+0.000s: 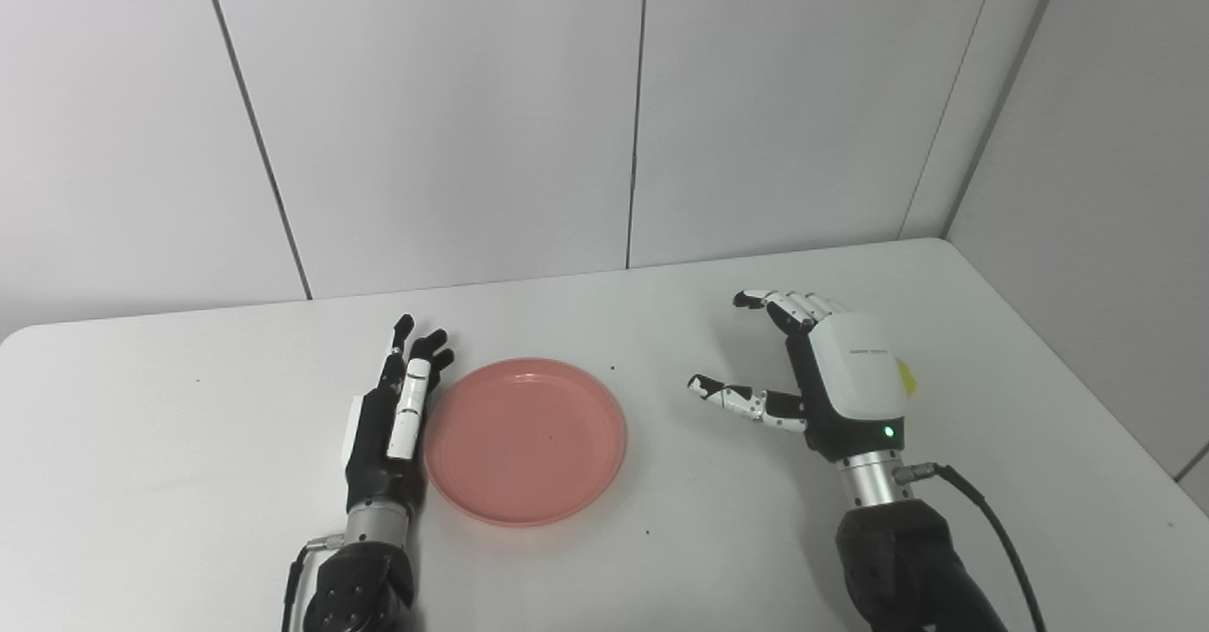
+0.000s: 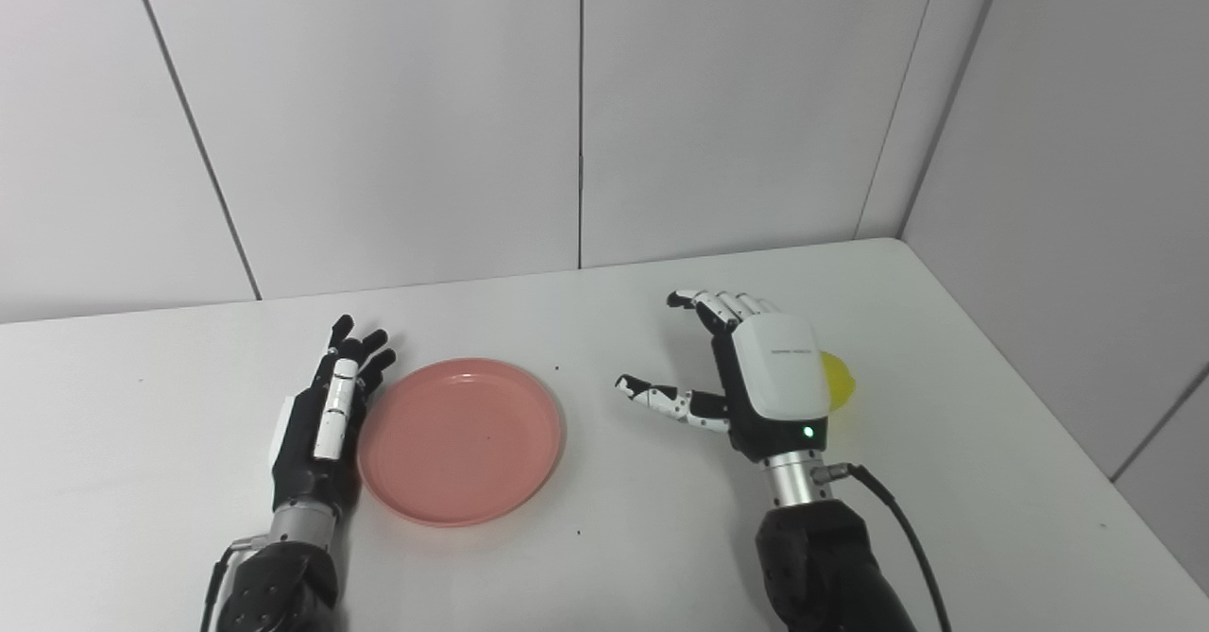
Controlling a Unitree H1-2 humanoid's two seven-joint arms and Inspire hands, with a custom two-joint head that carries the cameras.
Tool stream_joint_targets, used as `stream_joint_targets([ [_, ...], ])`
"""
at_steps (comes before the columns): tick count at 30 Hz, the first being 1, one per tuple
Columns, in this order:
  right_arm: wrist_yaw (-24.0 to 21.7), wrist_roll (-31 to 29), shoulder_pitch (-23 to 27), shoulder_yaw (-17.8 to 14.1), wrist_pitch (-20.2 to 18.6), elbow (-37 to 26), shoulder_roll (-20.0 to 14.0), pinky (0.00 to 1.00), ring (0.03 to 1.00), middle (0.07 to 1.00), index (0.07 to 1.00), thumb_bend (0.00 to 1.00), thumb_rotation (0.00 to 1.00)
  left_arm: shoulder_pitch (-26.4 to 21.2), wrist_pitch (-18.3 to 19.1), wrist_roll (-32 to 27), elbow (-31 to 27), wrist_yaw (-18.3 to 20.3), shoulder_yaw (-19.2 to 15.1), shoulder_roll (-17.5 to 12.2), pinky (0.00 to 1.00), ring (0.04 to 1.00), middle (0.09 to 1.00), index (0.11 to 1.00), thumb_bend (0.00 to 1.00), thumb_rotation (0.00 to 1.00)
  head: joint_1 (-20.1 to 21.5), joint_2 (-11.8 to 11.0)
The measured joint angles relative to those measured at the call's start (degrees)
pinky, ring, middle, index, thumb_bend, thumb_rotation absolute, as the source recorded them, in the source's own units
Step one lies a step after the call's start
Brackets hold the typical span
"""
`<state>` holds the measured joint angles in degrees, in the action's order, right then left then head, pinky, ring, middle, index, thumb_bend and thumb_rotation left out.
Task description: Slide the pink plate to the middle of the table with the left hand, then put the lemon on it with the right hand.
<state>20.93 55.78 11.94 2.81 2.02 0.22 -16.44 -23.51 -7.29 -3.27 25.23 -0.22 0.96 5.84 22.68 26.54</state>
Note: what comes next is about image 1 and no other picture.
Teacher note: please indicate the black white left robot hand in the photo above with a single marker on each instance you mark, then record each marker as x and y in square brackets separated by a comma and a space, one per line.
[373, 462]

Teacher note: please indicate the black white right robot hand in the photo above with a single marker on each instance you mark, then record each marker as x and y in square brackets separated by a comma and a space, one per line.
[855, 377]

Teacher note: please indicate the yellow lemon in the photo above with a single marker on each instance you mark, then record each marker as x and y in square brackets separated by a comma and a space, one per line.
[908, 377]

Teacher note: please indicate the pink round plate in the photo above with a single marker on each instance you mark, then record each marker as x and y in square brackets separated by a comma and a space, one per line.
[529, 443]

